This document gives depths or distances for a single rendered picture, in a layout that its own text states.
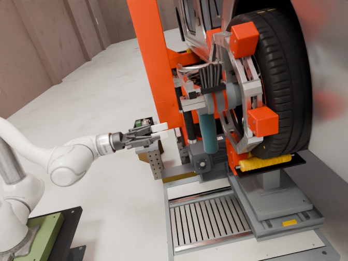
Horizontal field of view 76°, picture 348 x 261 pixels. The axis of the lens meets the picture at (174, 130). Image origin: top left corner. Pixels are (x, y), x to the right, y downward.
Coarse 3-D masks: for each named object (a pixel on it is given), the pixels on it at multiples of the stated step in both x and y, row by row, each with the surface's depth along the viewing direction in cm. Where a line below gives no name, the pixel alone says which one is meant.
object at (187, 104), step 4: (200, 92) 87; (184, 96) 87; (200, 96) 84; (184, 100) 84; (188, 100) 84; (192, 100) 84; (196, 100) 85; (200, 100) 85; (204, 100) 85; (184, 104) 85; (188, 104) 85; (192, 104) 85; (196, 104) 85; (200, 104) 85; (204, 104) 86; (184, 108) 86; (188, 108) 86; (192, 108) 86; (196, 108) 86
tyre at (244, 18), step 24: (264, 24) 78; (288, 24) 76; (264, 48) 75; (288, 48) 73; (264, 72) 77; (288, 72) 73; (288, 96) 74; (288, 120) 77; (264, 144) 93; (288, 144) 85
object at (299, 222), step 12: (228, 180) 160; (240, 192) 144; (240, 204) 138; (252, 216) 126; (288, 216) 121; (300, 216) 118; (312, 216) 118; (252, 228) 122; (264, 228) 118; (276, 228) 115; (288, 228) 116; (300, 228) 117; (312, 228) 117
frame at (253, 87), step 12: (216, 36) 96; (228, 36) 85; (228, 48) 84; (240, 72) 79; (252, 72) 78; (240, 84) 79; (252, 84) 77; (228, 120) 128; (228, 132) 120; (252, 132) 87; (240, 144) 99; (252, 144) 89
